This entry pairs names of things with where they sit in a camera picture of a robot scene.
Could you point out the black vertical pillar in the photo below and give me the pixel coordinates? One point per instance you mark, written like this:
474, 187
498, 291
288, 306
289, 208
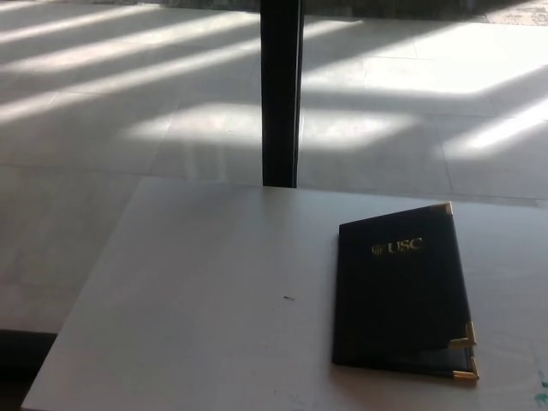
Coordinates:
280, 94

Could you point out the dark bench edge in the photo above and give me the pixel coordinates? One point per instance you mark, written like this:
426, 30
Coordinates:
23, 351

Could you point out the black USC diary folder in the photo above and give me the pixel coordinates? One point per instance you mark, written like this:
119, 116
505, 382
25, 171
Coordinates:
394, 299

